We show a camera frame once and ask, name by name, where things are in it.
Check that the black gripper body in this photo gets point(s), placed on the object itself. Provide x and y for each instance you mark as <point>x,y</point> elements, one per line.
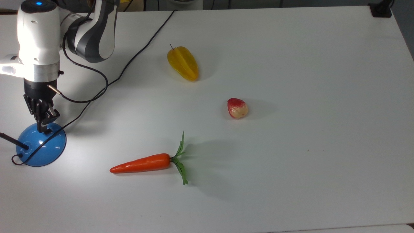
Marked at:
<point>39,90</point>

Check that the yellow toy starfruit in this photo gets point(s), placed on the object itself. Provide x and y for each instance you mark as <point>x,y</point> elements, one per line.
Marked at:
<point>183,63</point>

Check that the red and cream toy fruit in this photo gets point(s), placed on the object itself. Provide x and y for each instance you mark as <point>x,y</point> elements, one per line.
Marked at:
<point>237,108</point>

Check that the orange toy carrot green leaves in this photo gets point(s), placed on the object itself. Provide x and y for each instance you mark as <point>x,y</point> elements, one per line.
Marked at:
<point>145,162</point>

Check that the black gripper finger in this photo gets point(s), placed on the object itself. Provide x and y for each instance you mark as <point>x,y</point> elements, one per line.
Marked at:
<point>43,116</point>
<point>31,105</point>

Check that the black corner table clamp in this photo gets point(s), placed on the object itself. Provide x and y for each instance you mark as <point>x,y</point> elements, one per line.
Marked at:
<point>381,9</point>

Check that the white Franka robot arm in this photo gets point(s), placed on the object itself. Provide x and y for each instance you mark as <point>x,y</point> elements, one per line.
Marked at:
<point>38,35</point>

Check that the blue gooseneck desk lamp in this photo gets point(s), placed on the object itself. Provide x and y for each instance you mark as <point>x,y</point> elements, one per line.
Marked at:
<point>42,149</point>

